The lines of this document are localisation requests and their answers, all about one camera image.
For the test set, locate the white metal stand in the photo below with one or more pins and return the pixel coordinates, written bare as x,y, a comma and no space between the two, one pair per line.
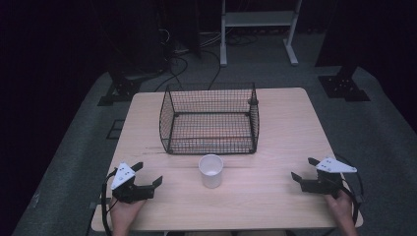
259,18

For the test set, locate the person's left hand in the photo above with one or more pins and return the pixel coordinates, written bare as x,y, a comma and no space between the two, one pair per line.
125,213

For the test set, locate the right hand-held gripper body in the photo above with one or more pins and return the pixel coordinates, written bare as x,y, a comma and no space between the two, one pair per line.
323,185

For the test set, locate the black stand base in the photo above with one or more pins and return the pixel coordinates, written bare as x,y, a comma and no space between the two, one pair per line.
343,87
123,89

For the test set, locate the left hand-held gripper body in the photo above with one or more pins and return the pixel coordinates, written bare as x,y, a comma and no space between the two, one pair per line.
130,192

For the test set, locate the white cup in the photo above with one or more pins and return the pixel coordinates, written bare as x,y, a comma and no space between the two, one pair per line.
211,171

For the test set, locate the person's right hand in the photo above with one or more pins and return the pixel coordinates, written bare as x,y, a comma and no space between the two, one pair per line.
341,207

